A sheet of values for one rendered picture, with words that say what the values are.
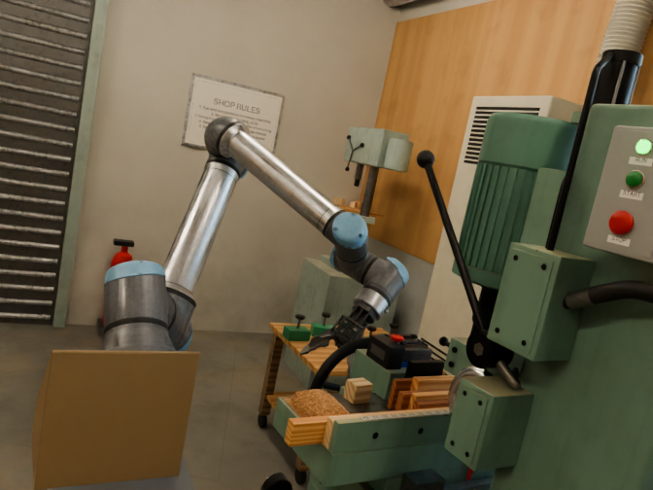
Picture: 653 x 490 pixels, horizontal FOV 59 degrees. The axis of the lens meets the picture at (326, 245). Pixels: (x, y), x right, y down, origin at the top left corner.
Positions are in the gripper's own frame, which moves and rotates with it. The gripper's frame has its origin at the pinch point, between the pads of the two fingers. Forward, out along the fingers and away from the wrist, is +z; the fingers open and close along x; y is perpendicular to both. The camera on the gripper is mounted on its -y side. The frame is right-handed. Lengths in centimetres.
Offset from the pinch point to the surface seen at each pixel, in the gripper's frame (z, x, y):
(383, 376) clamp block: 1.1, 16.9, 28.3
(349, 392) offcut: 8.9, 13.5, 31.7
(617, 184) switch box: -18, 34, 87
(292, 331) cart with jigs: -33, -42, -95
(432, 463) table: 11.5, 33.9, 34.3
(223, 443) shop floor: 20, -43, -126
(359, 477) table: 23, 25, 42
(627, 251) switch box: -11, 39, 85
